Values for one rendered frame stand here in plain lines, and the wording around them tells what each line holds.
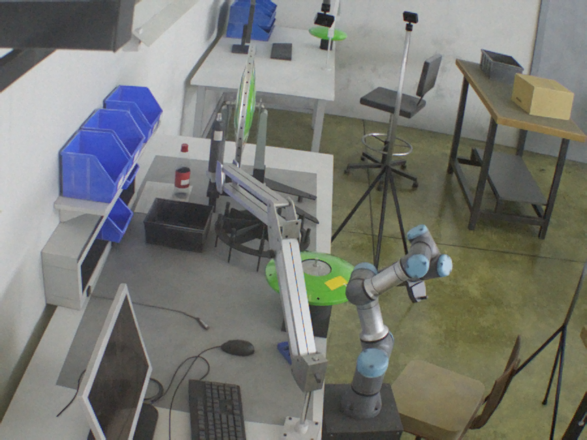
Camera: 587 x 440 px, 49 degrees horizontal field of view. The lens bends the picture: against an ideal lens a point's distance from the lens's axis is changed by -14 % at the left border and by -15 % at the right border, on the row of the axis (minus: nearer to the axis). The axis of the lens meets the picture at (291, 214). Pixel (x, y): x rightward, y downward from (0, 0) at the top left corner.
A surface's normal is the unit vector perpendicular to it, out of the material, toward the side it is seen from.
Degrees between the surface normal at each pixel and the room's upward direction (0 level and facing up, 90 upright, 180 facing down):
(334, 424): 0
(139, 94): 88
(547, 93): 90
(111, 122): 88
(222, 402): 6
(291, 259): 53
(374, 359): 5
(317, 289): 21
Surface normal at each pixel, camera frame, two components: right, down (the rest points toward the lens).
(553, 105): 0.22, 0.48
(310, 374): 0.43, 0.46
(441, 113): -0.06, 0.45
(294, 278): 0.41, -0.15
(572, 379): 0.12, -0.88
